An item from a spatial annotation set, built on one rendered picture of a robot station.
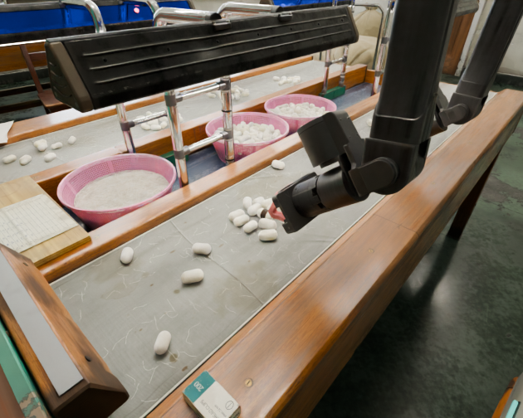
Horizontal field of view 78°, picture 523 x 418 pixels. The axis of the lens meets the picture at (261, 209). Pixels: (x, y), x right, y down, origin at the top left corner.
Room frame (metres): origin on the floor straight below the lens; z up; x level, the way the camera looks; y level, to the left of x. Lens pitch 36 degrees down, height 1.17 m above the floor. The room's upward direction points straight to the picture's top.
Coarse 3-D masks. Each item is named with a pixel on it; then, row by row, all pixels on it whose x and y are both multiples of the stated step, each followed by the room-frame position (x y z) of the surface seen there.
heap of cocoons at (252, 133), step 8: (240, 128) 1.05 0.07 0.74; (248, 128) 1.06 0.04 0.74; (256, 128) 1.06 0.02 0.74; (264, 128) 1.05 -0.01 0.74; (272, 128) 1.06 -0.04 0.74; (240, 136) 1.00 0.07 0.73; (248, 136) 0.99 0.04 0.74; (256, 136) 1.00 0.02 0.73; (264, 136) 0.99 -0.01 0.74; (272, 136) 0.99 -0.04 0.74; (280, 136) 0.98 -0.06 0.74
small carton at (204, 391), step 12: (204, 372) 0.20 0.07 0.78; (192, 384) 0.18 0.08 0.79; (204, 384) 0.18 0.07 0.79; (216, 384) 0.18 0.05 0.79; (192, 396) 0.17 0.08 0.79; (204, 396) 0.17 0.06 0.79; (216, 396) 0.17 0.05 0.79; (228, 396) 0.17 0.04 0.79; (192, 408) 0.17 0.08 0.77; (204, 408) 0.16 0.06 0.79; (216, 408) 0.16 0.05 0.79; (228, 408) 0.16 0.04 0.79; (240, 408) 0.16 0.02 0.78
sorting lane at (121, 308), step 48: (432, 144) 0.93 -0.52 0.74; (240, 192) 0.66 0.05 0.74; (144, 240) 0.49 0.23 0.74; (192, 240) 0.49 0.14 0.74; (240, 240) 0.49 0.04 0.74; (288, 240) 0.49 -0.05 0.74; (336, 240) 0.48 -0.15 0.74; (96, 288) 0.36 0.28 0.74; (144, 288) 0.36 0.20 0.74; (192, 288) 0.36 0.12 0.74; (240, 288) 0.36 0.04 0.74; (96, 336) 0.27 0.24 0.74; (144, 336) 0.27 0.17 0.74; (192, 336) 0.27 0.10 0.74; (144, 384) 0.21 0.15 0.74
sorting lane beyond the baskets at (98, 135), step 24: (288, 72) 1.82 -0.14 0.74; (312, 72) 1.82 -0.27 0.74; (216, 96) 1.41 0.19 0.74; (240, 96) 1.41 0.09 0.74; (96, 120) 1.13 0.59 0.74; (168, 120) 1.13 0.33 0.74; (24, 144) 0.93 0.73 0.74; (48, 144) 0.93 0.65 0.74; (72, 144) 0.93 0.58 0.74; (96, 144) 0.93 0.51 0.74; (0, 168) 0.77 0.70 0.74; (24, 168) 0.77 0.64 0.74
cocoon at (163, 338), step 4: (164, 332) 0.27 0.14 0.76; (168, 332) 0.27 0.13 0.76; (160, 336) 0.26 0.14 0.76; (164, 336) 0.26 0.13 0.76; (168, 336) 0.26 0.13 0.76; (156, 340) 0.26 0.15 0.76; (160, 340) 0.26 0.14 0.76; (164, 340) 0.26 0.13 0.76; (168, 340) 0.26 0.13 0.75; (156, 344) 0.25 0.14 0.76; (160, 344) 0.25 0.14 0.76; (164, 344) 0.25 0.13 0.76; (168, 344) 0.25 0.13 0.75; (156, 348) 0.25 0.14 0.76; (160, 348) 0.25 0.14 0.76; (164, 348) 0.25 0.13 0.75; (156, 352) 0.24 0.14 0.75; (160, 352) 0.24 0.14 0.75
